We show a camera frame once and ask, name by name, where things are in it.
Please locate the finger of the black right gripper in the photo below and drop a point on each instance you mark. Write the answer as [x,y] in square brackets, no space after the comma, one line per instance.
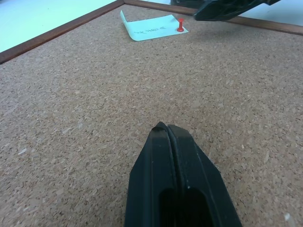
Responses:
[227,9]

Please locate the dark tray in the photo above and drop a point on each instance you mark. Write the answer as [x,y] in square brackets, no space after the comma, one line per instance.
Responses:
[183,2]

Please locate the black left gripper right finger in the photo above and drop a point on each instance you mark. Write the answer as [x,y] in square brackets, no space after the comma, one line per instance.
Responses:
[201,179]

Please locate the cork board with wooden frame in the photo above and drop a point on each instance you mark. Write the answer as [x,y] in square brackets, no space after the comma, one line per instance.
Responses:
[94,99]

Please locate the red pushpin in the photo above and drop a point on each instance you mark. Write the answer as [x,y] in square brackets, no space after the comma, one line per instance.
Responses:
[180,25]

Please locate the green paper note with writing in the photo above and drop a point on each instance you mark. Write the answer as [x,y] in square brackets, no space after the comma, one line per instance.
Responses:
[151,28]

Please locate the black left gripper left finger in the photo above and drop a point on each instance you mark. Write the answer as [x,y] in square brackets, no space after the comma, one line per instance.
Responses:
[151,179]

